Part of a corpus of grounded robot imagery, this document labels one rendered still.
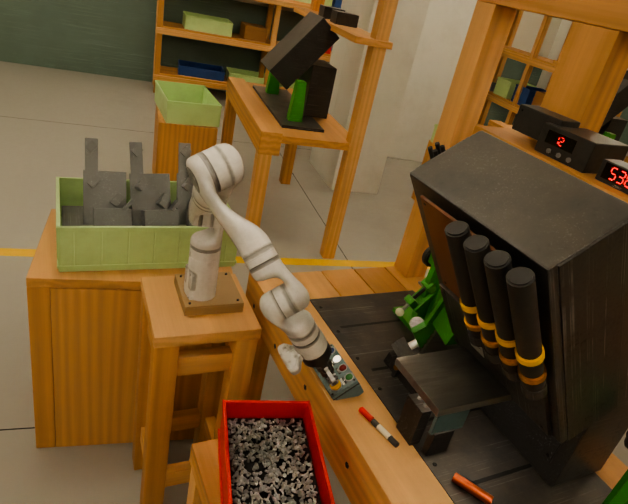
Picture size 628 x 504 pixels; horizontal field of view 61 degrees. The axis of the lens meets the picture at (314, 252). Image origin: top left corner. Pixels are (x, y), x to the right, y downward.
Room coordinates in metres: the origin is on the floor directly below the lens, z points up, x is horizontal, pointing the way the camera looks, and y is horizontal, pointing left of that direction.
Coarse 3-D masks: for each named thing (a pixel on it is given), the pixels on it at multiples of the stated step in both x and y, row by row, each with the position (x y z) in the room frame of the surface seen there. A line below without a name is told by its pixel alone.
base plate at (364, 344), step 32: (352, 320) 1.40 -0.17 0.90; (384, 320) 1.44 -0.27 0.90; (352, 352) 1.24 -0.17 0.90; (384, 352) 1.27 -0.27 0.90; (384, 384) 1.13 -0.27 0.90; (480, 416) 1.09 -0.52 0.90; (416, 448) 0.93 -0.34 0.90; (448, 448) 0.95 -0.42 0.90; (480, 448) 0.98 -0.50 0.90; (512, 448) 1.00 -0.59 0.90; (448, 480) 0.86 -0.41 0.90; (480, 480) 0.88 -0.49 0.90; (512, 480) 0.90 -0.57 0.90; (544, 480) 0.92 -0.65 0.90; (576, 480) 0.95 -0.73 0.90
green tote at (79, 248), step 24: (72, 192) 1.83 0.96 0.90; (72, 240) 1.48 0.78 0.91; (96, 240) 1.51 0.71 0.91; (120, 240) 1.55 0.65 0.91; (144, 240) 1.59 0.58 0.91; (168, 240) 1.62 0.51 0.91; (72, 264) 1.48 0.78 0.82; (96, 264) 1.51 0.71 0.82; (120, 264) 1.55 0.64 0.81; (144, 264) 1.58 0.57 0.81; (168, 264) 1.62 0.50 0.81
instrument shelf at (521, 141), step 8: (480, 128) 1.54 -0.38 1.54; (488, 128) 1.55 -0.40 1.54; (496, 128) 1.57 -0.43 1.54; (504, 128) 1.60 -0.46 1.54; (496, 136) 1.48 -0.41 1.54; (504, 136) 1.49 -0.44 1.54; (512, 136) 1.51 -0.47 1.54; (520, 136) 1.54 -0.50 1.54; (512, 144) 1.42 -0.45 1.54; (520, 144) 1.43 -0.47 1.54; (528, 144) 1.45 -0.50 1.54; (528, 152) 1.37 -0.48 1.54; (536, 152) 1.38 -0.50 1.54; (544, 160) 1.33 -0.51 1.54; (552, 160) 1.33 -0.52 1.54; (560, 168) 1.28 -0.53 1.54; (568, 168) 1.28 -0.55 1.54; (576, 176) 1.24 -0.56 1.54; (584, 176) 1.24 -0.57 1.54; (592, 176) 1.26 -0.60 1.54; (592, 184) 1.20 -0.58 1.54; (600, 184) 1.20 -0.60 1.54; (608, 192) 1.16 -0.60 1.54; (616, 192) 1.16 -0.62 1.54; (624, 200) 1.13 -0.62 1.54
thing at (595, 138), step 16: (544, 128) 1.39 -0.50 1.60; (560, 128) 1.36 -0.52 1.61; (576, 128) 1.41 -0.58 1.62; (544, 144) 1.38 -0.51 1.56; (560, 144) 1.34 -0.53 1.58; (576, 144) 1.30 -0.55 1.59; (592, 144) 1.27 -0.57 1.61; (608, 144) 1.29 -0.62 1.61; (624, 144) 1.33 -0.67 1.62; (560, 160) 1.32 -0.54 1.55; (576, 160) 1.29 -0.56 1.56; (592, 160) 1.27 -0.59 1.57
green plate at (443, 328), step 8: (440, 304) 1.12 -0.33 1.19; (432, 312) 1.14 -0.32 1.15; (440, 312) 1.13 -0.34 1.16; (432, 320) 1.14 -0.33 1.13; (440, 320) 1.12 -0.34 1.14; (448, 320) 1.10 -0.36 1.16; (432, 328) 1.16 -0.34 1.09; (440, 328) 1.12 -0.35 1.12; (448, 328) 1.10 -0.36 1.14; (440, 336) 1.11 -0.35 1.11; (448, 336) 1.09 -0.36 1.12; (448, 344) 1.09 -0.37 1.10
